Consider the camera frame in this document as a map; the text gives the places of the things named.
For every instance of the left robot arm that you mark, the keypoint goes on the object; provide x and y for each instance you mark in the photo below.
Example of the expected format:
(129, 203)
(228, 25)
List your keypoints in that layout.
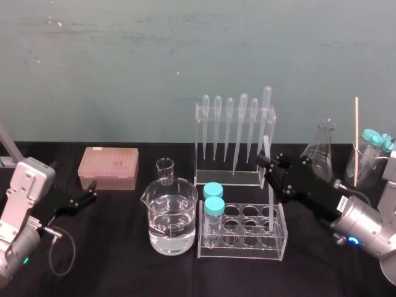
(21, 198)

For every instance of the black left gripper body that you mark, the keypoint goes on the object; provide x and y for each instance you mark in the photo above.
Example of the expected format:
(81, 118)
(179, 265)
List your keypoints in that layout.
(60, 205)

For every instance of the tall clear plastic transfer pipette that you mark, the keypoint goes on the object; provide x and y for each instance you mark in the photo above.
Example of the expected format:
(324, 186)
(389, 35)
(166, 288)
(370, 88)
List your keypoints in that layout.
(265, 111)

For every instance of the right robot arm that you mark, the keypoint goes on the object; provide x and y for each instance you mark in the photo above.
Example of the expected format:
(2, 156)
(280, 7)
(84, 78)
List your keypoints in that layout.
(362, 222)

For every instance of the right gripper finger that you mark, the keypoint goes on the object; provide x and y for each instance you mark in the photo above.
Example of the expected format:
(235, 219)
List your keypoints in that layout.
(278, 164)
(283, 185)

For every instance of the pink pipette tip box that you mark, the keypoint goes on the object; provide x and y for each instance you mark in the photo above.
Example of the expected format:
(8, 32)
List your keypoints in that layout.
(108, 167)

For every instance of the clear acrylic pipette rack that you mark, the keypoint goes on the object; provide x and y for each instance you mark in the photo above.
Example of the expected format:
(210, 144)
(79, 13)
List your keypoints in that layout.
(227, 178)

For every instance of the grey metal stand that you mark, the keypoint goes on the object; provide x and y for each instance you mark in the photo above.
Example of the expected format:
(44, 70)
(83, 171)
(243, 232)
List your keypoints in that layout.
(6, 142)

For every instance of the clear tube with teal cap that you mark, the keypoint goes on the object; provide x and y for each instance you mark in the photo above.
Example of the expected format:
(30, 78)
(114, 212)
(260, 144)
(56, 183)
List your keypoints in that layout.
(213, 189)
(214, 206)
(388, 144)
(372, 136)

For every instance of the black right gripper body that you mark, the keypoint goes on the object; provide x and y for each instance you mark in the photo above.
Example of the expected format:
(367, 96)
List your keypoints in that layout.
(312, 185)

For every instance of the thin wooden stick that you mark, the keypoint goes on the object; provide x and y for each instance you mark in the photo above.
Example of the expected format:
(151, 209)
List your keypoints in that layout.
(356, 123)

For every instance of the clear glass conical flask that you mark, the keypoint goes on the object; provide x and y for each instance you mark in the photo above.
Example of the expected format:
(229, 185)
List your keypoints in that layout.
(320, 151)

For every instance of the small empty glass beaker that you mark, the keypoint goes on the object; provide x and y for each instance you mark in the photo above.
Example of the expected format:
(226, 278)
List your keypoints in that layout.
(165, 171)

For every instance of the clear acrylic test tube rack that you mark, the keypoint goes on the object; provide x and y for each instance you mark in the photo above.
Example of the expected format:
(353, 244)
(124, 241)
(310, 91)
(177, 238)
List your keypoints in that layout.
(244, 241)

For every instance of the black table cloth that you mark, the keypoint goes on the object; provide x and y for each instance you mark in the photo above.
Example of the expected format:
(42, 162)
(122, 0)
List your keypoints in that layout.
(117, 266)

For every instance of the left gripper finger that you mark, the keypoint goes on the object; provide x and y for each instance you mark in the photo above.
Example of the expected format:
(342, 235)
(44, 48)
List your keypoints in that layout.
(86, 201)
(84, 192)

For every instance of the glass beaker holding tubes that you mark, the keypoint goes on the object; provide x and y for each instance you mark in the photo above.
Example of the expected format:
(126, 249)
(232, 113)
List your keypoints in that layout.
(368, 173)

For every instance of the large glass beaker with water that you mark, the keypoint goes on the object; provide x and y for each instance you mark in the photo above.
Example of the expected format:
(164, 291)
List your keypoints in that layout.
(170, 222)

